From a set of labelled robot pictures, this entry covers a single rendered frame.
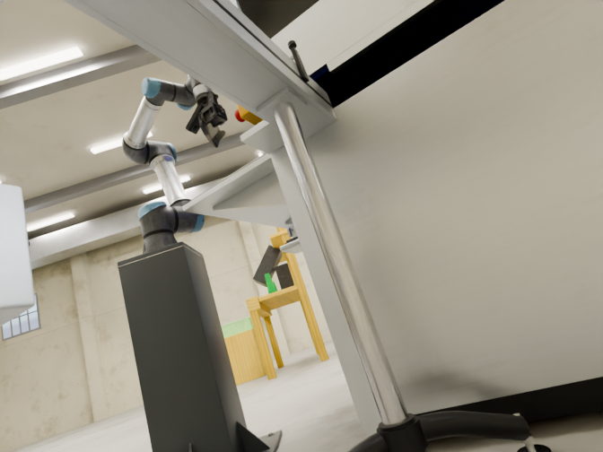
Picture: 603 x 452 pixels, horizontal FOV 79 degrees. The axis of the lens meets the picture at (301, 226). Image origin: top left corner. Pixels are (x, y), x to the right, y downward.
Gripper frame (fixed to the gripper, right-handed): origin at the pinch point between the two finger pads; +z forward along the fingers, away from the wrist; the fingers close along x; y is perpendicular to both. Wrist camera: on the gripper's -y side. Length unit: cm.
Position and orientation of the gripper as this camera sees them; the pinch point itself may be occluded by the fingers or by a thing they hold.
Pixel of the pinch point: (214, 145)
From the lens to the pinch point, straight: 146.5
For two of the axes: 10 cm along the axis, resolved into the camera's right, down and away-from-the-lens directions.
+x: 4.9, 0.9, 8.7
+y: 8.2, -4.0, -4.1
